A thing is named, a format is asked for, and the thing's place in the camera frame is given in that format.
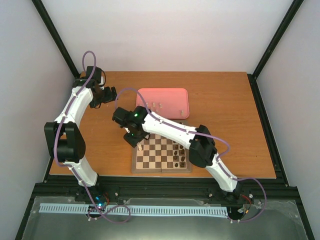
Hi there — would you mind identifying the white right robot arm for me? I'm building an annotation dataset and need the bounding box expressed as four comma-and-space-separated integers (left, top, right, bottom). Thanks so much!
112, 106, 242, 202

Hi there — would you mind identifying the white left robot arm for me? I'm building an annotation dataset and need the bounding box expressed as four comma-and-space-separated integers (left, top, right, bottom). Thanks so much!
44, 66, 117, 202

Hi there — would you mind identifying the wooden chess board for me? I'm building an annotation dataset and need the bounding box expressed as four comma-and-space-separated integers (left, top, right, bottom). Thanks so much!
131, 133, 192, 173

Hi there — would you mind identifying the pink plastic tray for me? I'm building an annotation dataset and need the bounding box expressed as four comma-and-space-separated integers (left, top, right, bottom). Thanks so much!
138, 88, 190, 120

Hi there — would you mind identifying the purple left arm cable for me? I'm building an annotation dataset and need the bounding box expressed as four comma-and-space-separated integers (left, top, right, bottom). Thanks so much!
53, 50, 131, 224

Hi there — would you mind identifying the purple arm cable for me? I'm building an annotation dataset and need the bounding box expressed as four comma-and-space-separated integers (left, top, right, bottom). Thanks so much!
53, 50, 131, 224
114, 87, 268, 224

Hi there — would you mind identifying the left black corner post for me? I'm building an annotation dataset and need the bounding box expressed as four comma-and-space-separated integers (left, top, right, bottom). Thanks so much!
31, 0, 80, 78

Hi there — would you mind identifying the black corner post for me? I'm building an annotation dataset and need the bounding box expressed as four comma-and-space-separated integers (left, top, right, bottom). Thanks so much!
252, 0, 305, 76
31, 0, 80, 78

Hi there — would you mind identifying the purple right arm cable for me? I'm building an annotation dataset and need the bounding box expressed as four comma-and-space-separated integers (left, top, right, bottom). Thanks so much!
114, 87, 268, 224

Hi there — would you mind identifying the black aluminium frame rail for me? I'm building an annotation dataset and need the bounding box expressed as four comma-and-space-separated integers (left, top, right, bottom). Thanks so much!
29, 174, 301, 208

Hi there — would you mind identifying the light blue slotted cable duct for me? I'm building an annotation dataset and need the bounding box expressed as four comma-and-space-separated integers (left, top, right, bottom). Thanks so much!
38, 203, 228, 218

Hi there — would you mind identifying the right black corner post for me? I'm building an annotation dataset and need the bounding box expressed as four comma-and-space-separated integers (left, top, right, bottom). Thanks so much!
252, 0, 305, 76

